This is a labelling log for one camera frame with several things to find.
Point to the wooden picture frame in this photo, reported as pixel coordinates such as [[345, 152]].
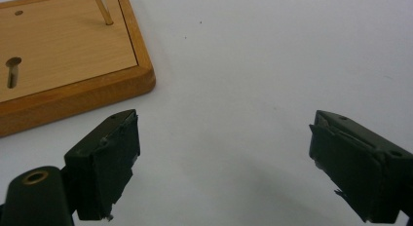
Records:
[[65, 57]]

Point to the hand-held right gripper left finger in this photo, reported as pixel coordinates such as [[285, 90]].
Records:
[[107, 161]]

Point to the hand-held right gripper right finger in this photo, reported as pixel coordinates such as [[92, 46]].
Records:
[[357, 167]]

